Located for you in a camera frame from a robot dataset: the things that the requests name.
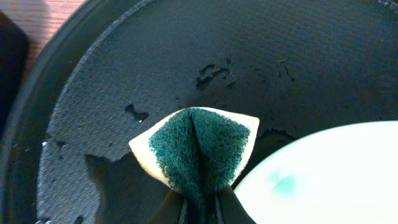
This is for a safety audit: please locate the light blue plate top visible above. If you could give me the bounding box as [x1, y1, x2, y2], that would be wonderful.
[235, 121, 397, 223]

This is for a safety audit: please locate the black rectangular tray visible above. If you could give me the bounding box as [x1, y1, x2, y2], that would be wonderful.
[0, 11, 29, 133]

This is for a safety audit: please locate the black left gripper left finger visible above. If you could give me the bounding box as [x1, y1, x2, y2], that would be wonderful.
[146, 190, 188, 224]

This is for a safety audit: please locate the black round tray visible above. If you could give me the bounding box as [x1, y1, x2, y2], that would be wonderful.
[1, 0, 397, 223]

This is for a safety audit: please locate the yellow green scrub sponge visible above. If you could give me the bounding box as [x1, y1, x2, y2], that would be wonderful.
[129, 107, 259, 223]

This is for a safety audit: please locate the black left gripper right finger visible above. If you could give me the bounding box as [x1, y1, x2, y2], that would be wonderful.
[215, 186, 256, 224]

